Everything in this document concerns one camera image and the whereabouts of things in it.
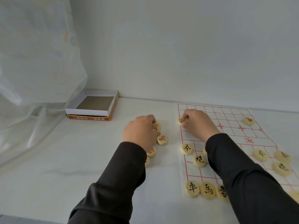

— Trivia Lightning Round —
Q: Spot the person's left hand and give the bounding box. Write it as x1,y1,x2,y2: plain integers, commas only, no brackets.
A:
122,114,161,153

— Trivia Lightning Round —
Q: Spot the person's right hand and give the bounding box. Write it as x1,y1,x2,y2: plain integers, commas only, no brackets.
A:
182,109,222,143

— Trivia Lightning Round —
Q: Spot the pile of wooden xiangqi pieces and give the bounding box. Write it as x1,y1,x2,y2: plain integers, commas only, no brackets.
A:
144,134,168,168

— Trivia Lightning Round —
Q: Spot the red grid xiangqi board sheet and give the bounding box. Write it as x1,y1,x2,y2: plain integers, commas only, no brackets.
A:
177,103,299,198

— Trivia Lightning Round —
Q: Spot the person's right forearm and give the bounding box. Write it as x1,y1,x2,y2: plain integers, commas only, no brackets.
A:
205,133,299,224

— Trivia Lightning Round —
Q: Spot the person's left forearm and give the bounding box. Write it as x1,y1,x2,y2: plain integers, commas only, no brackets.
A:
68,142,148,224

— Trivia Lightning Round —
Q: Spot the white cardboard box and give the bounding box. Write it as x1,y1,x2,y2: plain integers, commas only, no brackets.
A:
64,90,120,122

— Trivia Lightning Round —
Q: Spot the sheer white curtain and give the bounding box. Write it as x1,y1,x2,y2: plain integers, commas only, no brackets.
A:
0,0,88,166

